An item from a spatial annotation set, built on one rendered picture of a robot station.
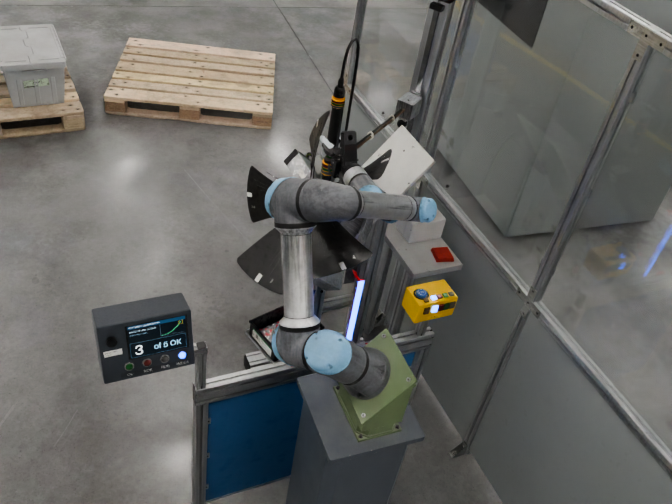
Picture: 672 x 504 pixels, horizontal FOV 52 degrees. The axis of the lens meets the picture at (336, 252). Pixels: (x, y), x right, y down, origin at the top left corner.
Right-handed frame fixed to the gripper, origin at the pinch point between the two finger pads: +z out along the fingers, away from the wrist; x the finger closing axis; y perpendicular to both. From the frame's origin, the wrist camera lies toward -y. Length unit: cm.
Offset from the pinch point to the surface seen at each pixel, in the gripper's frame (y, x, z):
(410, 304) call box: 47, 21, -39
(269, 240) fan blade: 45.2, -16.4, 3.5
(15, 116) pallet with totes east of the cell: 137, -95, 265
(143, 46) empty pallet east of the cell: 138, 7, 359
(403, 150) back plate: 19.1, 39.1, 12.9
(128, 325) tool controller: 26, -75, -43
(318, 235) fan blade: 32.7, -4.7, -11.9
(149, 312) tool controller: 25, -69, -40
